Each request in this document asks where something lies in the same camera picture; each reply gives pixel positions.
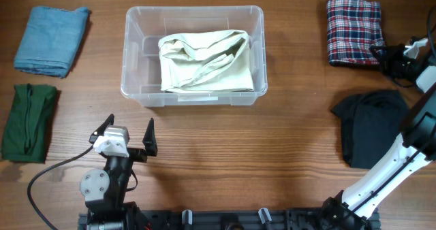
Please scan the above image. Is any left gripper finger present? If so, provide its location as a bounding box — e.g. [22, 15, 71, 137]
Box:
[142, 118, 157, 149]
[91, 114, 114, 137]

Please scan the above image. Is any red plaid cloth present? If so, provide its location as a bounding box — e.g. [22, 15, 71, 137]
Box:
[326, 0, 385, 66]

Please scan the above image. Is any cream cloth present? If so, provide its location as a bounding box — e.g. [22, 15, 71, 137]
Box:
[158, 30, 254, 93]

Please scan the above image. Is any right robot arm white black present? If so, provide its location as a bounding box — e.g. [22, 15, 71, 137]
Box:
[320, 86, 435, 229]

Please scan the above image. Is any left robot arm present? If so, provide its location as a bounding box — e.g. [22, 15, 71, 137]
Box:
[78, 114, 158, 230]

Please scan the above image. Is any clear plastic storage container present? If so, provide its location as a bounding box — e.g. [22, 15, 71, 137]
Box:
[121, 5, 268, 107]

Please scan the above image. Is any white label sticker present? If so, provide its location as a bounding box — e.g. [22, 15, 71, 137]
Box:
[178, 96, 219, 102]

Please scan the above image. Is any folded black cloth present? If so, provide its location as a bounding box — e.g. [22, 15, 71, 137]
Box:
[331, 90, 409, 169]

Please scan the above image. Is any folded dark green cloth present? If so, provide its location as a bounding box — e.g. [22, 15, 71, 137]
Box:
[1, 84, 57, 163]

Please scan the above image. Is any folded light blue cloth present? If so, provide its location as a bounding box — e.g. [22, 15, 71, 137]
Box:
[14, 6, 89, 78]

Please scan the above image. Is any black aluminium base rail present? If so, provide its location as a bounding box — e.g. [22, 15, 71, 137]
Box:
[77, 207, 381, 230]

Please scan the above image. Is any left black camera cable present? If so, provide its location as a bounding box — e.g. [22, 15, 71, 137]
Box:
[27, 145, 95, 230]

